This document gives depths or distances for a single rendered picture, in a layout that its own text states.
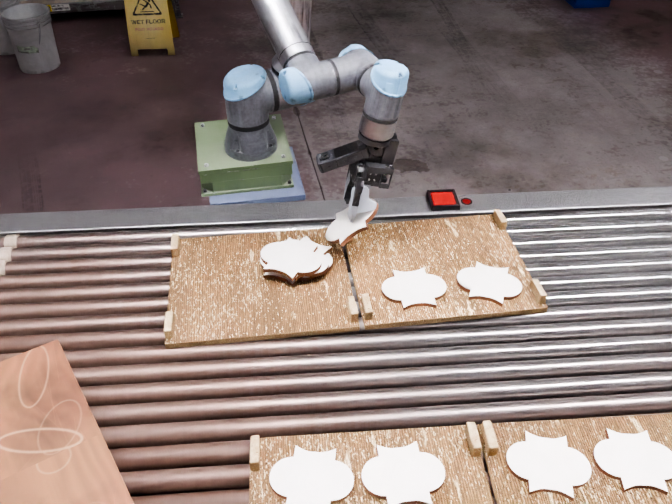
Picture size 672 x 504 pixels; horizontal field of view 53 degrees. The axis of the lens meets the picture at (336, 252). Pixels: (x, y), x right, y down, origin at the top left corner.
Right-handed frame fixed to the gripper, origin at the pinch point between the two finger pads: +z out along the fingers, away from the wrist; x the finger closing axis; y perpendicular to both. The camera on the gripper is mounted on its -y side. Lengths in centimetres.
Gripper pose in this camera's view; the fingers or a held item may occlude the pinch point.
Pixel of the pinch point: (347, 208)
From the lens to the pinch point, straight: 156.8
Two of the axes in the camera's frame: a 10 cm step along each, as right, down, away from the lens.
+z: -1.9, 7.6, 6.2
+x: -1.2, -6.4, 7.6
